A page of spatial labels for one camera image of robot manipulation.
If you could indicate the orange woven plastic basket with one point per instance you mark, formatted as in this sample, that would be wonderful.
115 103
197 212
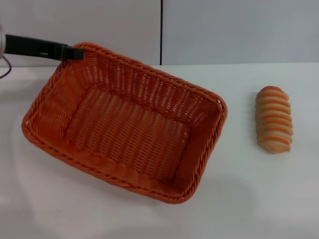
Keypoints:
129 134

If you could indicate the black vertical wall strip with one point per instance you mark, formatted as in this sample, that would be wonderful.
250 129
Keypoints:
161 32

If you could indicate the striped orange bread loaf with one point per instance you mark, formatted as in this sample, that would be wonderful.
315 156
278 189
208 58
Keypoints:
274 119

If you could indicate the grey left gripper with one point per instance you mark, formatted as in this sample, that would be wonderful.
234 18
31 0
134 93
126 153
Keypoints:
1 41

